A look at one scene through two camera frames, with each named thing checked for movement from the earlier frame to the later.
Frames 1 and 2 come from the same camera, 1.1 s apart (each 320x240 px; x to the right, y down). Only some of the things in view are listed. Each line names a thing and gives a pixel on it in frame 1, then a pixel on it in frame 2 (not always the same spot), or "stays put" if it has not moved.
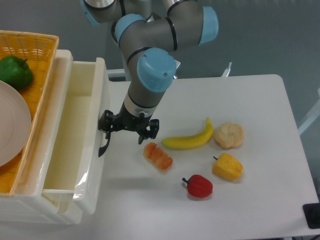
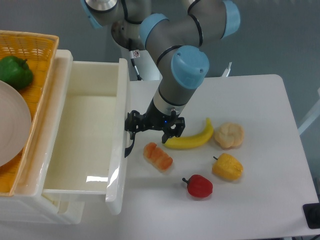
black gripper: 109,122 → 154,118
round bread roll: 229,135 stays put
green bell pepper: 16,71 stays put
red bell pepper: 199,186 stays put
